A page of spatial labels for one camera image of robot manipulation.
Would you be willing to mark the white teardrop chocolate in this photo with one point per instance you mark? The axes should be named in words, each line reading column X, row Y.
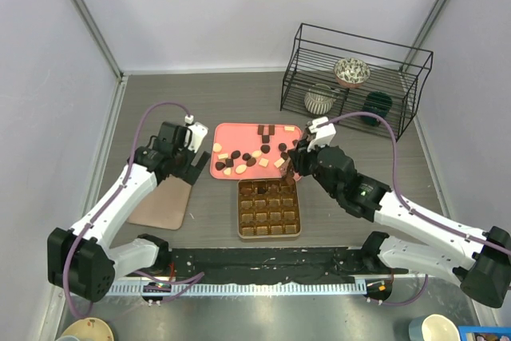
column 217, row 147

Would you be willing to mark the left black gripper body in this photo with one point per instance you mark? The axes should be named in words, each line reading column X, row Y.
column 184, row 157

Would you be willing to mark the pink plastic tray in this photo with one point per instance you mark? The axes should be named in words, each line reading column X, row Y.
column 271, row 140

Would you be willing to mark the black wire rack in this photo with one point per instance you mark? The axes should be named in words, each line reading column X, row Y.
column 331, row 73

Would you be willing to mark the beige plate bottom left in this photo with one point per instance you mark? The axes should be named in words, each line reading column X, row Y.
column 88, row 329

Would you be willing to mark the white oval chocolate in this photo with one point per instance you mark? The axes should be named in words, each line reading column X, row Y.
column 241, row 169

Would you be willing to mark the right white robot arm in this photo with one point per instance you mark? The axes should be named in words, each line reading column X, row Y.
column 473, row 259

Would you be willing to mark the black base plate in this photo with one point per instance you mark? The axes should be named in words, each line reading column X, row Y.
column 269, row 266

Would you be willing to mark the gold chocolate box with tray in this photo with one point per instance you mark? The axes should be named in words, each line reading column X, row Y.
column 268, row 209

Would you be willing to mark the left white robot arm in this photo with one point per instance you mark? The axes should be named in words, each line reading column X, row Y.
column 153, row 190

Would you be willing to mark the dark square chocolate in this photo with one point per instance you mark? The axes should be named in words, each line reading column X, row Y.
column 229, row 162

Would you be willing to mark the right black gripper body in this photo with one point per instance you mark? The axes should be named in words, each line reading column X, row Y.
column 307, row 164

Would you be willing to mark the white bowl bottom right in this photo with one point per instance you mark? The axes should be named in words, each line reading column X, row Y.
column 433, row 327

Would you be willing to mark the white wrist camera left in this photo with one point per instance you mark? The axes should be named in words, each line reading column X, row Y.
column 196, row 132

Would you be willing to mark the metal tongs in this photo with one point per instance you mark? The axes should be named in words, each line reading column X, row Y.
column 287, row 171

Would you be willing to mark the dark heart chocolate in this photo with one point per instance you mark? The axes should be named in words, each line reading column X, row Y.
column 220, row 165

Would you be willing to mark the dark green mug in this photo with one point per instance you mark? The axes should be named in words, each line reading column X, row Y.
column 378, row 103

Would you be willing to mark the striped ceramic cup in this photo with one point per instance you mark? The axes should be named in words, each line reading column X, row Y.
column 319, row 99

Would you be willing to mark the dark leaf chocolate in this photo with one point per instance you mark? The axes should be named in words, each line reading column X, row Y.
column 235, row 154

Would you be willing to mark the rose gold tin lid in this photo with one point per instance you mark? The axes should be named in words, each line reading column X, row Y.
column 164, row 207

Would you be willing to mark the blue box corner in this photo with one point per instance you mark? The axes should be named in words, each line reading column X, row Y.
column 479, row 333

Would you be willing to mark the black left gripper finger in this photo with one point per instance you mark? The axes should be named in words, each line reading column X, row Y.
column 202, row 162
column 191, row 175

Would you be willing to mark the floral ceramic bowl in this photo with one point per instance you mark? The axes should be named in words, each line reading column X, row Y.
column 351, row 72

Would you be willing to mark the brown leaf chocolate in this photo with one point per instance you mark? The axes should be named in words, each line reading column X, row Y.
column 250, row 162

